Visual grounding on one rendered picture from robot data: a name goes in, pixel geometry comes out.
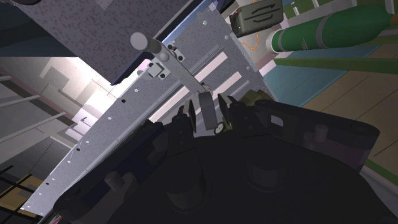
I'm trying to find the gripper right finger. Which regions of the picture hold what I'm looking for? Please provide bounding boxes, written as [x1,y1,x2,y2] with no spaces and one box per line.
[217,92,380,173]

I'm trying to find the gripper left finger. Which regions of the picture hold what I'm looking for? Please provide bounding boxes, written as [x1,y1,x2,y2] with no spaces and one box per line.
[53,98,200,216]

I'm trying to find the grey speckled shelf plate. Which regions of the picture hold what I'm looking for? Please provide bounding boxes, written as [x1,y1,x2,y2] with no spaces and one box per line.
[19,5,278,218]

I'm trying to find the olive green unit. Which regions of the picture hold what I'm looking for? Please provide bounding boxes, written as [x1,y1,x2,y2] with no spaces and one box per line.
[237,89,275,107]

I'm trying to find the grey hold-down bar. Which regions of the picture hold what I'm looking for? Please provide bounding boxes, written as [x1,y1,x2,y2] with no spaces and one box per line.
[129,31,215,98]

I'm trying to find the blue floor mat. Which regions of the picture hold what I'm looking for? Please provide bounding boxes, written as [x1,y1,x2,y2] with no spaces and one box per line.
[263,45,380,109]

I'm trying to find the green beam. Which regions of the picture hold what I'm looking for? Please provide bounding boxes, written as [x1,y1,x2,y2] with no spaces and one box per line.
[272,57,398,75]

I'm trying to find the green cylinder with grey bands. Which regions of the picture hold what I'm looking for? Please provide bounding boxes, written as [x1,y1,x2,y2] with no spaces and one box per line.
[266,4,398,54]

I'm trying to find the olive green case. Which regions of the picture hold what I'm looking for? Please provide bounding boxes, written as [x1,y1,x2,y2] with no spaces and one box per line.
[229,0,284,38]

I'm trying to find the large grey speckled box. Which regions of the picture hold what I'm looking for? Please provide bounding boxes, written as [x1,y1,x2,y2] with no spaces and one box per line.
[11,0,200,85]

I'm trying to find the grey railing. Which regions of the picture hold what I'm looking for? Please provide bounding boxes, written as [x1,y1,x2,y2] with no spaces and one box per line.
[0,74,67,144]

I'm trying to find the grey bracket block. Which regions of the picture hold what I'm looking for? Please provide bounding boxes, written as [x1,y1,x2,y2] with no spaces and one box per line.
[146,61,171,80]

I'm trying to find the orange cable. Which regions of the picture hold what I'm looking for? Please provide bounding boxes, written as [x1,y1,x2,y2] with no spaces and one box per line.
[240,0,261,51]

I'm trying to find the yellow and black frame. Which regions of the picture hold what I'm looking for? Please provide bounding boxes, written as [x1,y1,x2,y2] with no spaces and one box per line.
[0,165,45,220]

